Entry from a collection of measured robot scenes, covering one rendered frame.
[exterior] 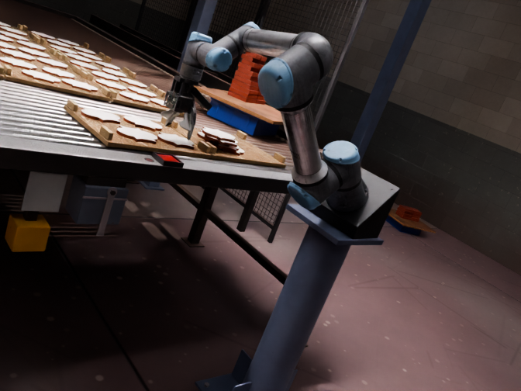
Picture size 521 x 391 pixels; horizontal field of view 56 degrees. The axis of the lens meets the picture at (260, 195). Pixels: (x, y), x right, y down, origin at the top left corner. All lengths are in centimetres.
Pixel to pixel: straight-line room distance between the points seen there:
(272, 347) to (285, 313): 16
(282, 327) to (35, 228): 95
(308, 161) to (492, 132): 522
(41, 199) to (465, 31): 622
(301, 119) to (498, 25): 567
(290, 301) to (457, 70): 546
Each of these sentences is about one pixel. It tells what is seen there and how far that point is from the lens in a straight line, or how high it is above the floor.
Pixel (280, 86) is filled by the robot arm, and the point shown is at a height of 128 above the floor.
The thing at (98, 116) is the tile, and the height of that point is 95.
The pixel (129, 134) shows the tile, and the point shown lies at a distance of 166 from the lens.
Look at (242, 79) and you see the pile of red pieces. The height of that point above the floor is 115.
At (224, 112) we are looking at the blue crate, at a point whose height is 97.
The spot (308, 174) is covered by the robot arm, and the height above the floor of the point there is 105.
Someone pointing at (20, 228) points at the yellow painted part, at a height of 69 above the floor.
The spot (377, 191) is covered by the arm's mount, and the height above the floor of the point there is 103.
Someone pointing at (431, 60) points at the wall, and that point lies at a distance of 717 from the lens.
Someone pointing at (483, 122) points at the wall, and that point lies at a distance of 665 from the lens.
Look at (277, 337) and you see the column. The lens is 192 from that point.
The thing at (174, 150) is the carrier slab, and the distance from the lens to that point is 169.
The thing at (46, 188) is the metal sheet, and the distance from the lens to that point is 145.
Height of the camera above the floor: 136
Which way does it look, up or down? 16 degrees down
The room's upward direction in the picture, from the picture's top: 21 degrees clockwise
